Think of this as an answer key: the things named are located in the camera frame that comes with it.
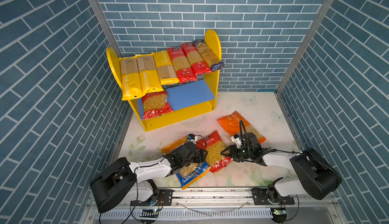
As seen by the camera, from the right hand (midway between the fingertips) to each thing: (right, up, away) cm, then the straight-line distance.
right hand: (222, 153), depth 85 cm
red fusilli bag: (-5, +4, +2) cm, 7 cm away
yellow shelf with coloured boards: (-22, +30, +12) cm, 39 cm away
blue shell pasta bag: (-18, -8, -8) cm, 21 cm away
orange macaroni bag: (+8, +16, +14) cm, 23 cm away
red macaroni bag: (-39, +28, +4) cm, 48 cm away
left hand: (-10, 0, -1) cm, 10 cm away
